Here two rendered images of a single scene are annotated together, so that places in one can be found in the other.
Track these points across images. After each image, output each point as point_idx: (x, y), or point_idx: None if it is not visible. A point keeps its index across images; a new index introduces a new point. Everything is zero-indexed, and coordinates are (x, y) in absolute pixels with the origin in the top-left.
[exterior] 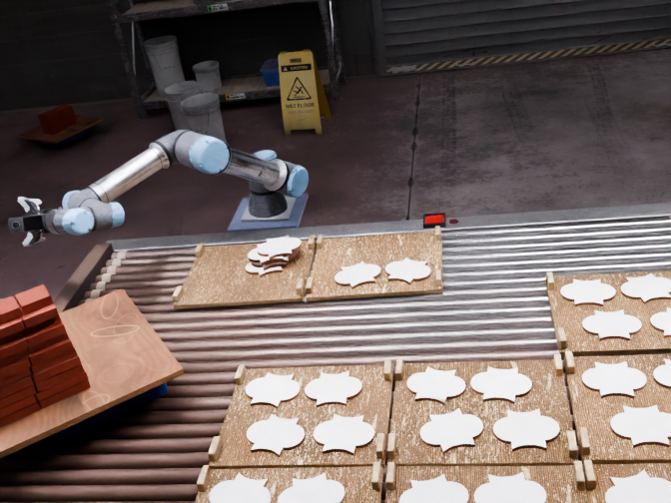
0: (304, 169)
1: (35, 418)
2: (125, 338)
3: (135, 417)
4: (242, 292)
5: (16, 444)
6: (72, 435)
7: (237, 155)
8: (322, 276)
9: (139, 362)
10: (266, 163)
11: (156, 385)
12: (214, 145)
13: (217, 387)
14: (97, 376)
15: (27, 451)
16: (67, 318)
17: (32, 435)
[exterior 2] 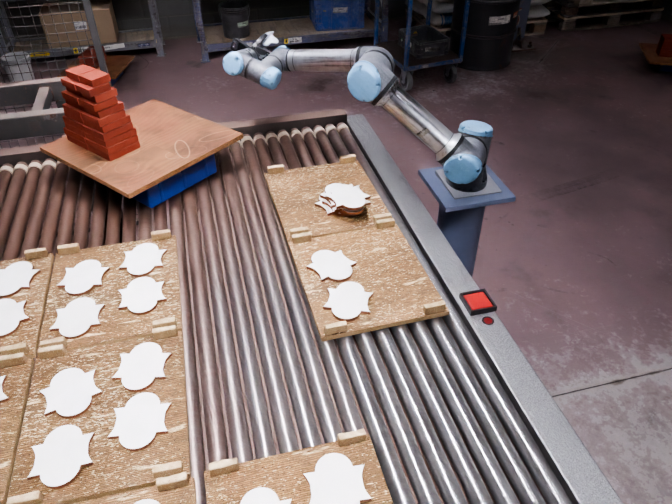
0: (471, 161)
1: (78, 151)
2: (171, 156)
3: (125, 203)
4: (288, 202)
5: (52, 154)
6: None
7: (398, 100)
8: (325, 243)
9: (138, 172)
10: (433, 128)
11: (114, 190)
12: (364, 73)
13: (158, 230)
14: (123, 160)
15: None
16: (199, 124)
17: (60, 156)
